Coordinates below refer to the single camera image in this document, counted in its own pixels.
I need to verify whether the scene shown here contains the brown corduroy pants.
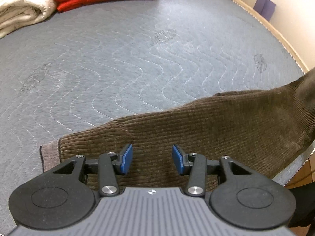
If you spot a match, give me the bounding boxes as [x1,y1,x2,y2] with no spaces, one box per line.
[40,70,314,188]

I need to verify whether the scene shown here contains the grey quilted mattress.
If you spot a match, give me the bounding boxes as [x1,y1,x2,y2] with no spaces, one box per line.
[1,0,303,234]

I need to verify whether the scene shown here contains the cream folded blanket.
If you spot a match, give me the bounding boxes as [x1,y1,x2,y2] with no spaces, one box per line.
[1,0,57,38]

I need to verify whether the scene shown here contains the wooden bed frame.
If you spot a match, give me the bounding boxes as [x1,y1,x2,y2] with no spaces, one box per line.
[231,0,314,188]

